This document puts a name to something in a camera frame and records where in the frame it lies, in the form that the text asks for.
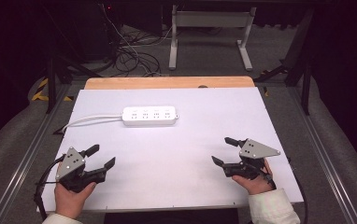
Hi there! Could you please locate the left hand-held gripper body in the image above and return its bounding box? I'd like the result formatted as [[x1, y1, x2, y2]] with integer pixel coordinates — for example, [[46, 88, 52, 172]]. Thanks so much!
[[55, 147, 107, 193]]

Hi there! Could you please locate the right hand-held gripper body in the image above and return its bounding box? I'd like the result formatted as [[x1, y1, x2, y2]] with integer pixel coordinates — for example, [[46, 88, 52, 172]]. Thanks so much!
[[223, 138, 281, 181]]

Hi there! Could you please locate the person's right hand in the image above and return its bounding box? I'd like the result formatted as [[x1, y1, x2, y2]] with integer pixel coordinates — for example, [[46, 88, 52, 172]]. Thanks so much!
[[231, 158, 277, 196]]

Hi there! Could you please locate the person's left hand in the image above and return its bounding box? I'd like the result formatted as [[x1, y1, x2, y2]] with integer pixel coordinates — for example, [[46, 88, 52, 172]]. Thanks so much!
[[53, 181, 97, 220]]

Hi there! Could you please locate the white board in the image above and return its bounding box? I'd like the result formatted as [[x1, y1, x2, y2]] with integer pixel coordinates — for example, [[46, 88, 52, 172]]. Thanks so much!
[[36, 87, 305, 213]]

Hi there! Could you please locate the white power strip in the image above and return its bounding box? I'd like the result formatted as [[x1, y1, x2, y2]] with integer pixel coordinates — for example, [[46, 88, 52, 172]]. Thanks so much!
[[121, 105, 180, 127]]

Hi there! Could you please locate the yellow black hazard tape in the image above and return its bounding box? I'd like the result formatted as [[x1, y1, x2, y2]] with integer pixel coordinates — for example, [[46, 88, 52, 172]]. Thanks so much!
[[31, 77, 74, 103]]

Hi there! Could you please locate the black metal stand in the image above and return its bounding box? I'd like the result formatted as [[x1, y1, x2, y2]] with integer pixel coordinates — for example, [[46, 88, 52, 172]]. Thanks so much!
[[254, 6, 316, 116], [40, 6, 105, 114]]

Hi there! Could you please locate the wooden table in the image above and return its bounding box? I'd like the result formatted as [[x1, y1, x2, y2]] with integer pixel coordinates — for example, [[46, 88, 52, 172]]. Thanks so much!
[[83, 76, 256, 91]]

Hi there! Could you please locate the white power strip cable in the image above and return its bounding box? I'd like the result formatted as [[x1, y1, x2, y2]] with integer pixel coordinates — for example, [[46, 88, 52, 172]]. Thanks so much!
[[53, 114, 124, 136]]

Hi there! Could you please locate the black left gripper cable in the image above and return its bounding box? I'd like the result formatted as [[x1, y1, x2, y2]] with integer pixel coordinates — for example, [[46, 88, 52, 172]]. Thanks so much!
[[33, 154, 66, 221]]

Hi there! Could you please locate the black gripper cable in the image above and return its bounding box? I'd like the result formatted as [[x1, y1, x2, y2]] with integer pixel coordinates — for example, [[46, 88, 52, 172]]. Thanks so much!
[[262, 157, 309, 224], [33, 154, 66, 221]]

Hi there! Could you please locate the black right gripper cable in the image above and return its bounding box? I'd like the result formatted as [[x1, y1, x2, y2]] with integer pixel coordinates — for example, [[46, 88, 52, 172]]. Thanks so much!
[[262, 157, 309, 224]]

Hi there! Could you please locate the tangle of floor cables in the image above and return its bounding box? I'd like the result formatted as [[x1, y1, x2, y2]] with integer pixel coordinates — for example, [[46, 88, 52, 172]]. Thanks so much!
[[100, 3, 223, 78]]

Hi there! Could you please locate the white metal table frame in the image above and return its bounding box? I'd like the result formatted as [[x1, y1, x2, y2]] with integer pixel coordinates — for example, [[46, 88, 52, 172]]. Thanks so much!
[[168, 4, 257, 72]]

